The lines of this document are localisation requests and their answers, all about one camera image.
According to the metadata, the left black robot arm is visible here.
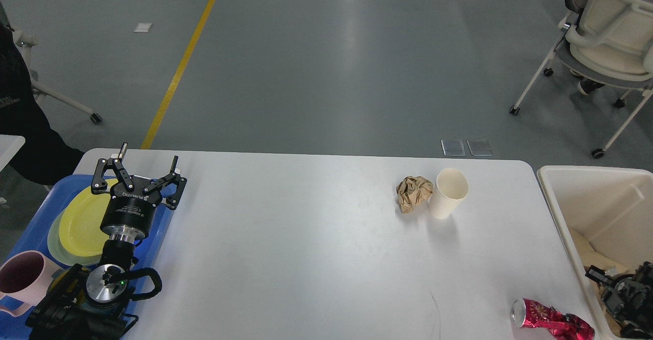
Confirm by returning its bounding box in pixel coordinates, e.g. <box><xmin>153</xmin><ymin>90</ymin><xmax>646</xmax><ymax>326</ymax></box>
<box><xmin>26</xmin><ymin>143</ymin><xmax>187</xmax><ymax>339</ymax></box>

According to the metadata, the person in dark clothes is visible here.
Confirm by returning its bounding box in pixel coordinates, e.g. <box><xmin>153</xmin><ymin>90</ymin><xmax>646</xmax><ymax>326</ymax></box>
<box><xmin>1</xmin><ymin>10</ymin><xmax>84</xmax><ymax>186</ymax></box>

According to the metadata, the crushed red can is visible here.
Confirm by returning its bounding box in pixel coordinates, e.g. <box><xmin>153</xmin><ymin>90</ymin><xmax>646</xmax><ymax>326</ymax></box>
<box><xmin>511</xmin><ymin>298</ymin><xmax>595</xmax><ymax>339</ymax></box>

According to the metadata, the white office chair left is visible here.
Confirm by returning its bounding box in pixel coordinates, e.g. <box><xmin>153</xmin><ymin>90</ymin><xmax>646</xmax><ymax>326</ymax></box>
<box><xmin>11</xmin><ymin>29</ymin><xmax>103</xmax><ymax>124</ymax></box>

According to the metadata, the brown paper bag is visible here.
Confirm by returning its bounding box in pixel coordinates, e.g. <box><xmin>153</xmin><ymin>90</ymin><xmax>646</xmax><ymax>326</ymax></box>
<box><xmin>569</xmin><ymin>228</ymin><xmax>634</xmax><ymax>337</ymax></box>

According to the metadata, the white side table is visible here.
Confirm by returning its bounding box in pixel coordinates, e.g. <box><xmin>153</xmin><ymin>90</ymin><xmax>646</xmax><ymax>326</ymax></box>
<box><xmin>0</xmin><ymin>134</ymin><xmax>26</xmax><ymax>171</ymax></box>

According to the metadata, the white paper cup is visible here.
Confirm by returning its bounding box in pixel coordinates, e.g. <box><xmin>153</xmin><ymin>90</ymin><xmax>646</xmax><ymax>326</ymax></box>
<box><xmin>428</xmin><ymin>168</ymin><xmax>469</xmax><ymax>219</ymax></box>

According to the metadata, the yellow plate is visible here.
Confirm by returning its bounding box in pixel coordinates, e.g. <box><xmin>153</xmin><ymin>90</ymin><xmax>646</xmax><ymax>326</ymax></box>
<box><xmin>59</xmin><ymin>187</ymin><xmax>110</xmax><ymax>258</ymax></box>

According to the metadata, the right clear floor plate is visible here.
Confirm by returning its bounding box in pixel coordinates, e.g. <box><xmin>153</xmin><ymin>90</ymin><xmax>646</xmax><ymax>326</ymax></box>
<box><xmin>467</xmin><ymin>138</ymin><xmax>493</xmax><ymax>158</ymax></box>

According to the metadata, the small crumpled brown paper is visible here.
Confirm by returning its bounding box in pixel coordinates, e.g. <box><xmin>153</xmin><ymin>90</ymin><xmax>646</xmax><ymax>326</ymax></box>
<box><xmin>396</xmin><ymin>176</ymin><xmax>434</xmax><ymax>213</ymax></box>

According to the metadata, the left clear floor plate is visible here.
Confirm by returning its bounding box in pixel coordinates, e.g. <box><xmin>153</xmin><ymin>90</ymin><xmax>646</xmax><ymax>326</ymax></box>
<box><xmin>441</xmin><ymin>138</ymin><xmax>466</xmax><ymax>158</ymax></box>

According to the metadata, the pink mug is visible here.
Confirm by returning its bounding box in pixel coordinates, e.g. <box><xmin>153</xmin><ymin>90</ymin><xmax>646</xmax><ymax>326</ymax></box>
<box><xmin>1</xmin><ymin>250</ymin><xmax>63</xmax><ymax>317</ymax></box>

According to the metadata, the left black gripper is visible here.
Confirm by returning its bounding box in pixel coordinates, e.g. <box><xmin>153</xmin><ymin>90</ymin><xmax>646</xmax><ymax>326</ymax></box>
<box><xmin>91</xmin><ymin>143</ymin><xmax>187</xmax><ymax>242</ymax></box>

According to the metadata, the clear floor plate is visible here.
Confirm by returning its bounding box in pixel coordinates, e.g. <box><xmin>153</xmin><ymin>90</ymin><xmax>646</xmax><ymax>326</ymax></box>
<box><xmin>441</xmin><ymin>138</ymin><xmax>466</xmax><ymax>158</ymax></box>
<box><xmin>467</xmin><ymin>138</ymin><xmax>493</xmax><ymax>158</ymax></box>

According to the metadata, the light green plate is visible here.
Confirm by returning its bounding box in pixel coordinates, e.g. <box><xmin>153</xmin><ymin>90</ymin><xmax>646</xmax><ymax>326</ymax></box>
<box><xmin>47</xmin><ymin>212</ymin><xmax>101</xmax><ymax>267</ymax></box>

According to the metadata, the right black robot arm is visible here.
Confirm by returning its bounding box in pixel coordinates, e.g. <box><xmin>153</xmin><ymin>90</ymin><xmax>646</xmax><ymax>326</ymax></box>
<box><xmin>585</xmin><ymin>261</ymin><xmax>652</xmax><ymax>339</ymax></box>

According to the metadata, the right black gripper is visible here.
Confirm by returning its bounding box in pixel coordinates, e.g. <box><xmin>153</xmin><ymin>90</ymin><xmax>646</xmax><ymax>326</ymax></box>
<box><xmin>585</xmin><ymin>265</ymin><xmax>652</xmax><ymax>339</ymax></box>

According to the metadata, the beige plastic bin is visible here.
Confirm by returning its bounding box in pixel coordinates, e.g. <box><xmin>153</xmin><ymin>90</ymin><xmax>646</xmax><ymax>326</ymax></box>
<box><xmin>537</xmin><ymin>166</ymin><xmax>652</xmax><ymax>339</ymax></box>

